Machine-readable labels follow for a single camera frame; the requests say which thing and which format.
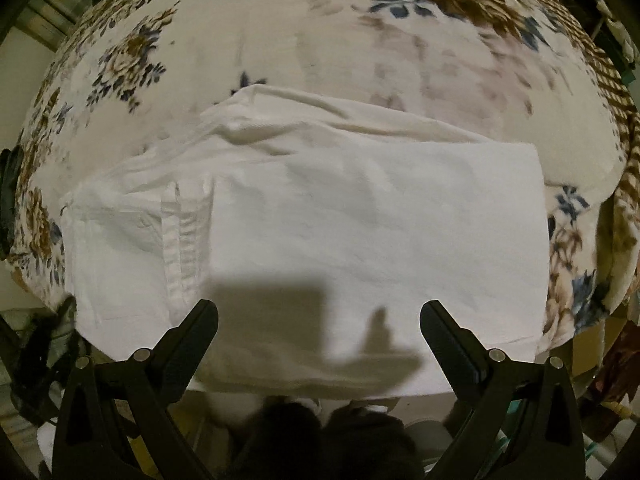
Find floral bed blanket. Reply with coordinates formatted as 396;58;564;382
4;0;639;348

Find white pants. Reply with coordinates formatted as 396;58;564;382
62;86;549;398

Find brown checkered bed sheet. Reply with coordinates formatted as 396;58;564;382
519;0;640;281

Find dark green blanket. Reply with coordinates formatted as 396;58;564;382
0;145;24;260

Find green striped curtain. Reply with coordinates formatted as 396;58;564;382
13;0;92;51

